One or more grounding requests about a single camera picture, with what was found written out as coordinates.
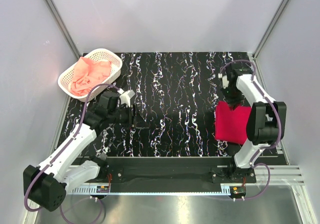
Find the peach t-shirt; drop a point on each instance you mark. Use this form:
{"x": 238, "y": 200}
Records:
{"x": 87, "y": 74}

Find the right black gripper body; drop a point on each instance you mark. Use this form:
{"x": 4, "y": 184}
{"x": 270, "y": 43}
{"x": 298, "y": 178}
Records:
{"x": 232, "y": 96}

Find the white plastic laundry basket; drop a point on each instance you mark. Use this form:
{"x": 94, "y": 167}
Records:
{"x": 64, "y": 80}

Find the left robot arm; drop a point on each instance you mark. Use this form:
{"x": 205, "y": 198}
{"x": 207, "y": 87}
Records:
{"x": 48, "y": 183}

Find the red t-shirt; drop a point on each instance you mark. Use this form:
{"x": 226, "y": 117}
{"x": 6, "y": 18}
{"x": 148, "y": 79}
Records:
{"x": 230, "y": 125}

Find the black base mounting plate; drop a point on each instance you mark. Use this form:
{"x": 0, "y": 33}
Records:
{"x": 212, "y": 176}

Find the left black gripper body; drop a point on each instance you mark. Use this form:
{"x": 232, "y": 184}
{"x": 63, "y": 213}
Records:
{"x": 126, "y": 118}

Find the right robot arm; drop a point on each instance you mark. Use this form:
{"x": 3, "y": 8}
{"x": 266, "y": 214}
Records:
{"x": 266, "y": 122}

